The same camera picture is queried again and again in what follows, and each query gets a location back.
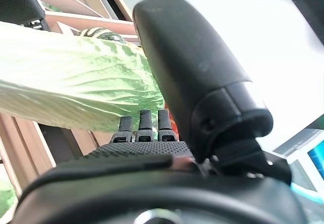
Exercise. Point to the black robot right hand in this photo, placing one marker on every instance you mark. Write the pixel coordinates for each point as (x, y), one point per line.
(192, 69)

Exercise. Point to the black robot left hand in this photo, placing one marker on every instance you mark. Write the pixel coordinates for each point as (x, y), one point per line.
(17, 1)

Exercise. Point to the napa cabbage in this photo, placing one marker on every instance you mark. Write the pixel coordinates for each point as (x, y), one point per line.
(76, 82)
(6, 198)

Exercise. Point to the dark green striped pumpkin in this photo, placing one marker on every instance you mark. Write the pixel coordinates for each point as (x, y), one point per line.
(106, 35)

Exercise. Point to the large wooden display stand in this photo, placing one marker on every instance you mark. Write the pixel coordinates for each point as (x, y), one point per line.
(116, 1)

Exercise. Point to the wooden slat crate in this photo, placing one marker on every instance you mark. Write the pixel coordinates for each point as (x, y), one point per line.
(20, 145)

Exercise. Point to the blue white framed panel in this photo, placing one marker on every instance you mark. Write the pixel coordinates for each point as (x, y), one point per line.
(316, 158)

